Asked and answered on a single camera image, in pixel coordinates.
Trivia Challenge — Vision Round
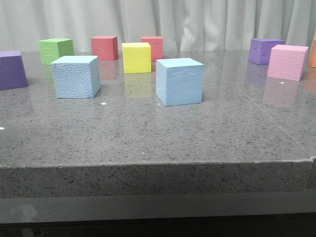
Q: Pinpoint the smooth light blue foam block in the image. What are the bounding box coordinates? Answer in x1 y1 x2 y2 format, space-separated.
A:
156 58 204 106

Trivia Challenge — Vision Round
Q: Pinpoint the textured light blue foam block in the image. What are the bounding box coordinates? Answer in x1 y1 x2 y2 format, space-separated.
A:
51 55 101 98

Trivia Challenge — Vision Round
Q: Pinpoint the red foam block behind yellow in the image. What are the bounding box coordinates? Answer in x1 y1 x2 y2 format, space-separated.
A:
141 36 163 61

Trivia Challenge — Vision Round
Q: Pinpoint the red foam block left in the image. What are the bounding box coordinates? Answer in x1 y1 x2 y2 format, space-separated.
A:
90 36 119 60

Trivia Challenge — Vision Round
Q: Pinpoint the grey curtain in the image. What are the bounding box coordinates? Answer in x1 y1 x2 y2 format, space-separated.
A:
0 0 316 52

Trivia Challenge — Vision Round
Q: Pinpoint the purple foam block right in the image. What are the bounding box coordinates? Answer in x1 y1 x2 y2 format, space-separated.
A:
248 38 285 65

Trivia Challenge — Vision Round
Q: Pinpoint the purple foam block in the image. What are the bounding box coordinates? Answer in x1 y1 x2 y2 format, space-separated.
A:
0 50 28 90
248 38 285 65

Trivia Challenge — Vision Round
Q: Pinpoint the green foam block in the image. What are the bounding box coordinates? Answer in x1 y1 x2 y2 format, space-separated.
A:
38 38 75 65

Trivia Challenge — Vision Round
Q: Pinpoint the pink foam block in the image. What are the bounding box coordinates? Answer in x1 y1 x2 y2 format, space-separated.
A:
267 44 309 81

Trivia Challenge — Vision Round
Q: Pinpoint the purple foam block left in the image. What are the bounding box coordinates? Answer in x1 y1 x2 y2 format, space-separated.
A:
0 50 28 90

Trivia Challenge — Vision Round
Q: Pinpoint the orange foam block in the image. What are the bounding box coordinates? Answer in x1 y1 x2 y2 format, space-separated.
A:
308 38 316 68

